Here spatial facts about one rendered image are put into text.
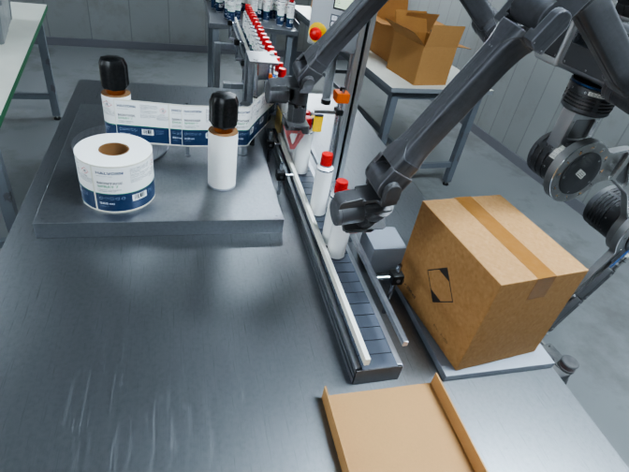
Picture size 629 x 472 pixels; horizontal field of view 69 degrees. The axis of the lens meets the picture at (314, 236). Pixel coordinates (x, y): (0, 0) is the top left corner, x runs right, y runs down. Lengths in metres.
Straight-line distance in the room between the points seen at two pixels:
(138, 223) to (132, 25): 4.58
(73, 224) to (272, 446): 0.79
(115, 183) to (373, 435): 0.90
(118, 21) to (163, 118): 4.22
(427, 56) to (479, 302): 2.32
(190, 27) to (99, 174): 4.61
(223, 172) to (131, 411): 0.75
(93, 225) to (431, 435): 0.99
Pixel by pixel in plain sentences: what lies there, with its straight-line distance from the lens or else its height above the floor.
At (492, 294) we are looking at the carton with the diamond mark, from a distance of 0.98.
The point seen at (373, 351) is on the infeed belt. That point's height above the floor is 0.88.
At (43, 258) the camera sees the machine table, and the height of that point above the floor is 0.83.
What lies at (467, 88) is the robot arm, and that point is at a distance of 0.88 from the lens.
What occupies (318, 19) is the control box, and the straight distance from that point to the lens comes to 1.55.
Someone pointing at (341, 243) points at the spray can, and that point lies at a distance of 1.21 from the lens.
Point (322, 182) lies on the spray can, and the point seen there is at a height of 1.00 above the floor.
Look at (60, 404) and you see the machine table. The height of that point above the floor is 0.83.
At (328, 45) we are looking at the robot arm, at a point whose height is 1.35.
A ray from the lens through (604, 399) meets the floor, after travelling 2.63.
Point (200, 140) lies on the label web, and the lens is 1.64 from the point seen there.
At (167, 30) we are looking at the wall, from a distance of 5.83.
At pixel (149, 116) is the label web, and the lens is 1.62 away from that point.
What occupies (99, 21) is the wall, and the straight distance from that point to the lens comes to 5.81.
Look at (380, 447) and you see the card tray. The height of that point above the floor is 0.83.
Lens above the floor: 1.66
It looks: 36 degrees down
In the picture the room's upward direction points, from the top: 11 degrees clockwise
